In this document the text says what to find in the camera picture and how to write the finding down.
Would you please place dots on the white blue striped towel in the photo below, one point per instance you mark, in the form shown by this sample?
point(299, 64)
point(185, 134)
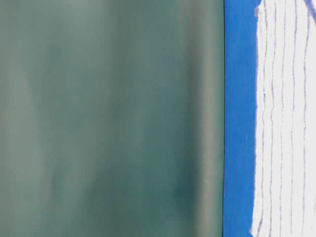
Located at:
point(285, 136)

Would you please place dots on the green backdrop sheet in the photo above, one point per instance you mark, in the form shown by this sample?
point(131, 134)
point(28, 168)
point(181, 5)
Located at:
point(111, 118)

